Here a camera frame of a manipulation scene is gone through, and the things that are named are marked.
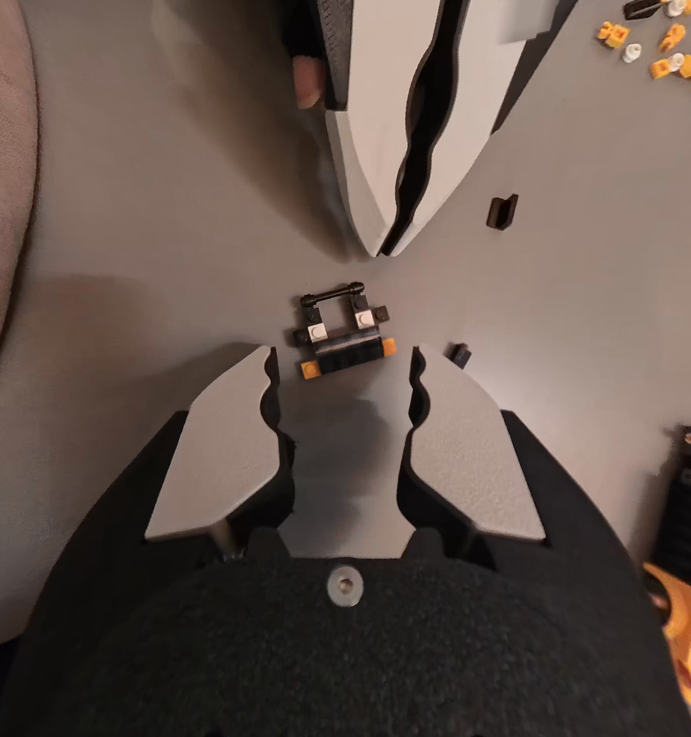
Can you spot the loose orange and white lego pieces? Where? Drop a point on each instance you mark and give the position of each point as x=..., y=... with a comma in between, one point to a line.
x=613, y=34

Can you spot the black lego bracket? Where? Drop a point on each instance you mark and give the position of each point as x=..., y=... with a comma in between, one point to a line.
x=498, y=216

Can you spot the person's left hand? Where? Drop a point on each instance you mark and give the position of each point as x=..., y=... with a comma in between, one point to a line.
x=309, y=80

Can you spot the person's beige garment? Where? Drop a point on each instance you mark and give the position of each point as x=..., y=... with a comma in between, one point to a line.
x=0, y=230

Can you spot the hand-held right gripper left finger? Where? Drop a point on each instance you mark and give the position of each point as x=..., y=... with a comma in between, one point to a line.
x=218, y=460

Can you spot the black lego brick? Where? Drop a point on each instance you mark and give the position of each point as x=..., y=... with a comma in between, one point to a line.
x=460, y=357

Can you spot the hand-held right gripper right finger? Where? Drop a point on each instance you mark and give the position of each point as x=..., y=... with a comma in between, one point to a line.
x=472, y=466

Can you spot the black lego assembly with bar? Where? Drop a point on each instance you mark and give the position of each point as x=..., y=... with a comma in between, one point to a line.
x=345, y=357

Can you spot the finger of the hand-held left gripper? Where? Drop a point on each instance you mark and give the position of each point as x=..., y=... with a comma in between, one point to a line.
x=374, y=115
x=472, y=86

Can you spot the partly built lego vehicle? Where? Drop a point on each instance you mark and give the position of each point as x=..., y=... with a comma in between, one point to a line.
x=688, y=518

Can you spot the black lego slope piece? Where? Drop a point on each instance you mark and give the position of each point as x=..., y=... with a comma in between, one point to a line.
x=642, y=8

